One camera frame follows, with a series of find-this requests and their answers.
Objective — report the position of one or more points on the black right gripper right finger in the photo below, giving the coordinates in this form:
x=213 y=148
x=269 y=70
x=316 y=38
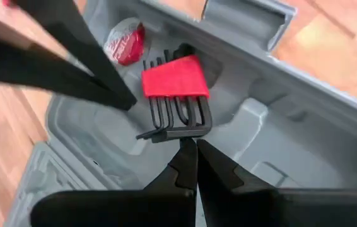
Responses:
x=244 y=205

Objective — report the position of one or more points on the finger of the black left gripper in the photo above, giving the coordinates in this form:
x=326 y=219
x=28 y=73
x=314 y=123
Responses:
x=80 y=41
x=33 y=69

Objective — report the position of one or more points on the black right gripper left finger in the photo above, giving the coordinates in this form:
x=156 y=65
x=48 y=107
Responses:
x=172 y=201

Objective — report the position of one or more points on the grey plastic tool case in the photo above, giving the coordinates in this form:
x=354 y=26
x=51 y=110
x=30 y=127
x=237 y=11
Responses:
x=260 y=142

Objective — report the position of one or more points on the hex key set red holder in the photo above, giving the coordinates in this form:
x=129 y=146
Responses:
x=175 y=79

